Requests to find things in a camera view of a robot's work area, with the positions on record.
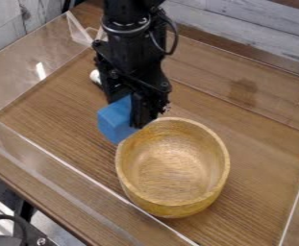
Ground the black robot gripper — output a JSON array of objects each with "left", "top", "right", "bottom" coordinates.
[{"left": 92, "top": 9, "right": 179, "bottom": 129}]

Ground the blue foam block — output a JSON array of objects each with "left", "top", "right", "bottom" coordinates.
[{"left": 98, "top": 95, "right": 138, "bottom": 144}]

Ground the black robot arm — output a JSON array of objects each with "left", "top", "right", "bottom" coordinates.
[{"left": 92, "top": 0, "right": 178, "bottom": 129}]

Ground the brown wooden bowl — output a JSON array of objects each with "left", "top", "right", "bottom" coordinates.
[{"left": 115, "top": 117, "right": 231, "bottom": 218}]

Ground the green white marker pen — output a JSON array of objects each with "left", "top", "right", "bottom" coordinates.
[{"left": 90, "top": 69, "right": 102, "bottom": 86}]

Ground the clear acrylic tray wall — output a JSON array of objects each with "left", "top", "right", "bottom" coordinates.
[{"left": 0, "top": 18, "right": 299, "bottom": 246}]

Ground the black metal table frame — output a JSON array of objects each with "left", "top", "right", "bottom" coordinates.
[{"left": 0, "top": 181, "right": 58, "bottom": 246}]

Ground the black cable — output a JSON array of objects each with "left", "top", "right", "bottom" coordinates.
[{"left": 0, "top": 214, "right": 28, "bottom": 246}]

